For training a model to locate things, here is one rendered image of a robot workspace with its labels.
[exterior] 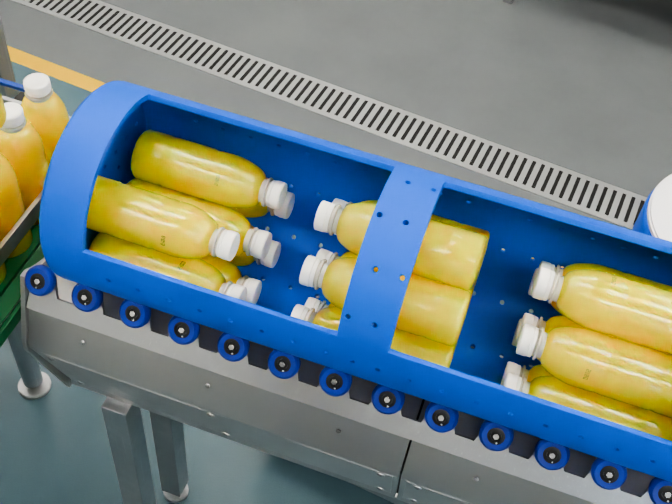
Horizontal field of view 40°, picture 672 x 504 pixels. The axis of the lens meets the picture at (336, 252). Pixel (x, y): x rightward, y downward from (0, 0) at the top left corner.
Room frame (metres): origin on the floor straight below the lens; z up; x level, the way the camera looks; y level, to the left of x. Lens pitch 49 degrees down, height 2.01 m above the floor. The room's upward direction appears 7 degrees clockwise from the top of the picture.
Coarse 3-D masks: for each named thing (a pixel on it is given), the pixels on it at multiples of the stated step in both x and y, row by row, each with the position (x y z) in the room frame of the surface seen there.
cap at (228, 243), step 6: (222, 234) 0.76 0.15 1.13; (228, 234) 0.77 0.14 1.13; (234, 234) 0.77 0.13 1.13; (222, 240) 0.76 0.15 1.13; (228, 240) 0.76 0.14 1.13; (234, 240) 0.76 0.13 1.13; (222, 246) 0.75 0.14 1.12; (228, 246) 0.75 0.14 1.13; (234, 246) 0.76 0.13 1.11; (216, 252) 0.75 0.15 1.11; (222, 252) 0.75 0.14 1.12; (228, 252) 0.74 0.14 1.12; (234, 252) 0.76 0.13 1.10; (222, 258) 0.75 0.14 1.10; (228, 258) 0.74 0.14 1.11
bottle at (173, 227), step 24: (96, 192) 0.80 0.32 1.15; (120, 192) 0.80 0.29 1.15; (144, 192) 0.81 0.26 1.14; (96, 216) 0.77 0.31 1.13; (120, 216) 0.77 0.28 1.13; (144, 216) 0.77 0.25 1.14; (168, 216) 0.77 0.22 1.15; (192, 216) 0.78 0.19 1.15; (144, 240) 0.75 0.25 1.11; (168, 240) 0.75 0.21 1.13; (192, 240) 0.75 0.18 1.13; (216, 240) 0.76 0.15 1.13
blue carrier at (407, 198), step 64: (128, 128) 0.95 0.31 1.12; (192, 128) 0.98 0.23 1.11; (256, 128) 0.88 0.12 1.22; (64, 192) 0.76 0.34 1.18; (320, 192) 0.93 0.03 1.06; (384, 192) 0.77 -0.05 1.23; (448, 192) 0.88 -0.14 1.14; (64, 256) 0.72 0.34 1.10; (384, 256) 0.69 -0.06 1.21; (512, 256) 0.85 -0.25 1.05; (576, 256) 0.84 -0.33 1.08; (640, 256) 0.82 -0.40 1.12; (192, 320) 0.69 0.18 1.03; (256, 320) 0.66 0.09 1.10; (384, 320) 0.64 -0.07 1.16; (512, 320) 0.80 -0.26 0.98; (384, 384) 0.63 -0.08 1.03; (448, 384) 0.60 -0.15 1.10; (576, 448) 0.57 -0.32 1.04; (640, 448) 0.54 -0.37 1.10
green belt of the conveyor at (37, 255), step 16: (32, 240) 0.91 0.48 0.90; (16, 256) 0.87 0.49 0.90; (32, 256) 0.87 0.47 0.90; (16, 272) 0.84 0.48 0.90; (0, 288) 0.81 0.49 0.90; (16, 288) 0.81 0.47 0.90; (0, 304) 0.78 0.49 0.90; (0, 320) 0.75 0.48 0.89; (16, 320) 0.77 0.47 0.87; (0, 336) 0.74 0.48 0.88
